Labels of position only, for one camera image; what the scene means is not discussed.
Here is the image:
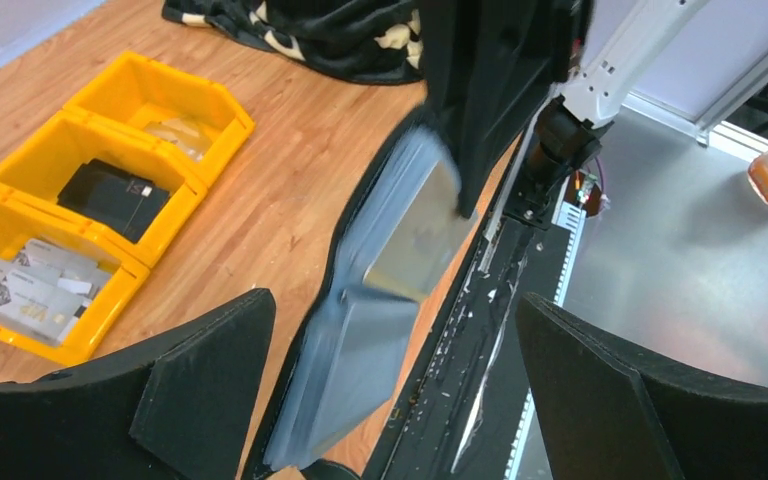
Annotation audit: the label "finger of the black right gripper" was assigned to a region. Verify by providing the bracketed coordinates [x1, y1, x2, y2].
[417, 0, 593, 217]

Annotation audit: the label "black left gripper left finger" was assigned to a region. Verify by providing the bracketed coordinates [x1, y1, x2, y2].
[0, 288, 276, 479]

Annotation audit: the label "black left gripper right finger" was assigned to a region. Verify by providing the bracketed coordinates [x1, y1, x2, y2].
[516, 293, 768, 479]

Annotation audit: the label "black leather card holder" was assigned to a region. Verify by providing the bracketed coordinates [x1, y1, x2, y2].
[241, 109, 438, 480]

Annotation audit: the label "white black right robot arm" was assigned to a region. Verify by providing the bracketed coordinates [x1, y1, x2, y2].
[417, 1, 702, 216]

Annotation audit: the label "silver cards in bin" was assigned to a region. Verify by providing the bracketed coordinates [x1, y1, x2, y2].
[0, 238, 112, 346]

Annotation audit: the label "yellow bin with cards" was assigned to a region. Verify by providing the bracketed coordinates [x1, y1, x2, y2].
[0, 194, 149, 366]

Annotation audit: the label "black card holders in bin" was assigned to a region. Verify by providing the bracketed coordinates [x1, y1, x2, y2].
[57, 158, 170, 243]

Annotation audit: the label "beige card in right bin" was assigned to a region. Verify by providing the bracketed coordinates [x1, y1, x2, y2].
[143, 118, 212, 162]

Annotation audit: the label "black plush flower blanket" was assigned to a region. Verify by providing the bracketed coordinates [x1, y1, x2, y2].
[161, 1, 423, 85]

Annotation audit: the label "yellow bin with holders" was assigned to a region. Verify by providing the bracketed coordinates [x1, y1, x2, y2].
[0, 110, 207, 268]

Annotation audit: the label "yellow bin right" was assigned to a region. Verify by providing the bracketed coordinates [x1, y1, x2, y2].
[65, 51, 255, 187]

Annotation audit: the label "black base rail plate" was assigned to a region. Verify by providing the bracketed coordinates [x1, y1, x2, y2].
[362, 202, 586, 479]

